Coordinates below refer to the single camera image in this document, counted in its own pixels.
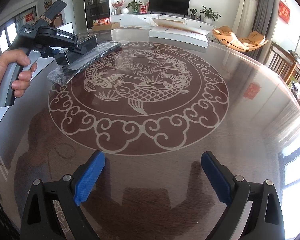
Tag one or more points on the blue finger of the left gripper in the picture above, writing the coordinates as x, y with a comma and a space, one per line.
68, 57

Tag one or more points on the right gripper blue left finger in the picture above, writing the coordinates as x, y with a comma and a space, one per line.
40, 221

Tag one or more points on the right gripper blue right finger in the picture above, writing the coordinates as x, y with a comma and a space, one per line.
265, 220

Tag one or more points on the dark item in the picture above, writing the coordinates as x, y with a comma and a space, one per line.
63, 74

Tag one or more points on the black rectangular box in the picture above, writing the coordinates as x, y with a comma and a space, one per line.
88, 43

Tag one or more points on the person's left hand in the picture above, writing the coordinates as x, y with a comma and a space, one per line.
16, 70

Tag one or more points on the cardboard box on floor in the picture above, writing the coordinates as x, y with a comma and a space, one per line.
104, 27

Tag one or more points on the dark glass display cabinet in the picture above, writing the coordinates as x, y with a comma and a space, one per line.
96, 10

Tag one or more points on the red flower vase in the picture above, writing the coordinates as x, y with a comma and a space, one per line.
117, 5

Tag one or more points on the white TV cabinet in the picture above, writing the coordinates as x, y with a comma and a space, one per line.
148, 20

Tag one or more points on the green potted plant left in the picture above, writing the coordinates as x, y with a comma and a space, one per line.
134, 6

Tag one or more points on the green potted plant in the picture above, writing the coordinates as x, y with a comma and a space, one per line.
134, 6
210, 16

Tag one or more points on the red gift box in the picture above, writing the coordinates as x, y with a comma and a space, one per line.
144, 8

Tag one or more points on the black television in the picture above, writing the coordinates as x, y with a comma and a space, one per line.
180, 7

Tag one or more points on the small potted plant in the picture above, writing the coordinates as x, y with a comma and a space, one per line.
193, 13

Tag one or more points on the green potted plant right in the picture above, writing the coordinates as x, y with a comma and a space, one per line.
210, 16

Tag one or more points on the wooden dining chair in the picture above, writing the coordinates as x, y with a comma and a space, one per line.
283, 64

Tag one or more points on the orange lounge chair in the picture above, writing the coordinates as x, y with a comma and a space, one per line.
229, 39

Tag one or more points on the white standing air conditioner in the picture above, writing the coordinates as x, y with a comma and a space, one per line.
245, 17

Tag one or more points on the grey curtain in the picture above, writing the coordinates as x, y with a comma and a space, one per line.
264, 24

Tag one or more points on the framed wall painting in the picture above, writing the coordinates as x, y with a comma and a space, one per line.
47, 4

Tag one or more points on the red wall hanging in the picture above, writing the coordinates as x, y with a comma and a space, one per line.
284, 12

